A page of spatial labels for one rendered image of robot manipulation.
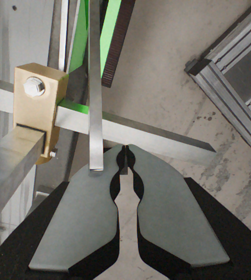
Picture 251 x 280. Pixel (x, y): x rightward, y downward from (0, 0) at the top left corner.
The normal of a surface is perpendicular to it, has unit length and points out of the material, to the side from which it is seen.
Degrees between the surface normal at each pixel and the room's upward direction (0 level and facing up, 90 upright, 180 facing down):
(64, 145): 0
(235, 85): 0
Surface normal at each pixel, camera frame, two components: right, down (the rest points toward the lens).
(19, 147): 0.32, -0.83
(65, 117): 0.02, 0.49
